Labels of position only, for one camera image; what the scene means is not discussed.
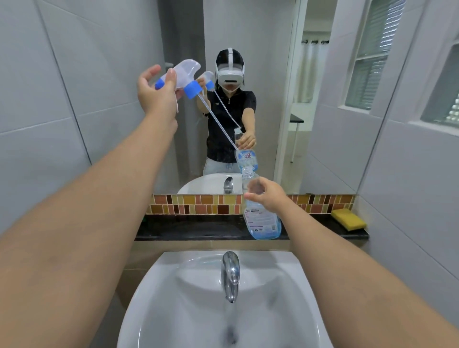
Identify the person's right hand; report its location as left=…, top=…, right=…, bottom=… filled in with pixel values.
left=243, top=177, right=290, bottom=214

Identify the person's left hand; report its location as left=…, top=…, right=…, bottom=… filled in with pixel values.
left=138, top=65, right=185, bottom=126

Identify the white blue spray trigger head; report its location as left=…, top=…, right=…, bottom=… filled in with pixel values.
left=154, top=59, right=241, bottom=153

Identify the clear bottle with blue liquid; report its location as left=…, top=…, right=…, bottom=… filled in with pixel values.
left=240, top=167, right=282, bottom=241

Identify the person's left forearm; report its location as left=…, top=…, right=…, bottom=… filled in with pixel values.
left=0, top=114, right=179, bottom=348

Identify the person's right forearm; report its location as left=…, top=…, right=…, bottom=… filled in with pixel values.
left=278, top=202, right=459, bottom=348

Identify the brown mosaic tile strip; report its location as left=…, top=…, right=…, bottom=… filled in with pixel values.
left=145, top=194, right=356, bottom=215

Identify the black stone ledge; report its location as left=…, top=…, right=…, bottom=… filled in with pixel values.
left=135, top=214, right=369, bottom=241

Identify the chrome faucet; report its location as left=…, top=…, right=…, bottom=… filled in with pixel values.
left=221, top=251, right=241, bottom=304

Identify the yellow sponge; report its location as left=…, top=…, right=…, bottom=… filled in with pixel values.
left=330, top=208, right=367, bottom=232

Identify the white ceramic sink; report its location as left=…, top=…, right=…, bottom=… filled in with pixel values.
left=117, top=250, right=334, bottom=348

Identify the wall mirror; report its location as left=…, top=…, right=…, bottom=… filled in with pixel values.
left=35, top=0, right=425, bottom=196

